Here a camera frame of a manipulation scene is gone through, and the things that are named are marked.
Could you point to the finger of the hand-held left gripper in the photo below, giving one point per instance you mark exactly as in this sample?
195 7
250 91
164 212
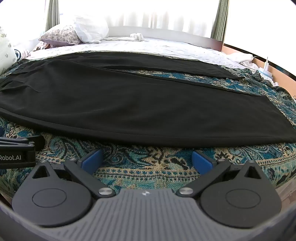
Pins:
34 140

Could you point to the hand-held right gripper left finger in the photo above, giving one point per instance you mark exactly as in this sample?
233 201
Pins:
92 158

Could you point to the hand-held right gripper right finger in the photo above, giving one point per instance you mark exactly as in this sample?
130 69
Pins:
201 160

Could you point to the black pants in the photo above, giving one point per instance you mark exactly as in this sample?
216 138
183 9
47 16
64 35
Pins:
115 104

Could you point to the teal paisley blanket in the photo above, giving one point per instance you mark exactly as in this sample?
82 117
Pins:
150 162

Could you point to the navy and white patterned cloth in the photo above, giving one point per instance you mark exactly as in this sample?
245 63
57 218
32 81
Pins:
20 54

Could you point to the white quilted cushion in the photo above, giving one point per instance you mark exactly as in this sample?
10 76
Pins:
5 51

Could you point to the stack of blue white items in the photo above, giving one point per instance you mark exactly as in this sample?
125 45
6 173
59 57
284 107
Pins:
266 73

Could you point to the floral pillow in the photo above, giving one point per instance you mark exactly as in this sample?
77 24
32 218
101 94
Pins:
60 34

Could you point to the crumpled white cloth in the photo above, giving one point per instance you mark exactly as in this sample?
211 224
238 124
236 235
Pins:
242 59

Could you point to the wooden bed side board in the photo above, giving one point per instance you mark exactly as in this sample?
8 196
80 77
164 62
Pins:
231 49

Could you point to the white bed sheet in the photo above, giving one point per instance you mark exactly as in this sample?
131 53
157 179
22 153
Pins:
161 47

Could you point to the white pillow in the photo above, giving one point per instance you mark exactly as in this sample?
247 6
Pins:
92 30

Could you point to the grey bed headboard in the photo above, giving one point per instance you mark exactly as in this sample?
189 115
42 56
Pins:
185 34

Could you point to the green curtain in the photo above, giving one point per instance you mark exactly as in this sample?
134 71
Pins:
52 14
219 20

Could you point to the knotted white cloth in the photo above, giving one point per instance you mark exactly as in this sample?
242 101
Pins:
136 36

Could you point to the white sheer curtain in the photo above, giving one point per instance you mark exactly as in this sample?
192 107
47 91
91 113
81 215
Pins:
150 16

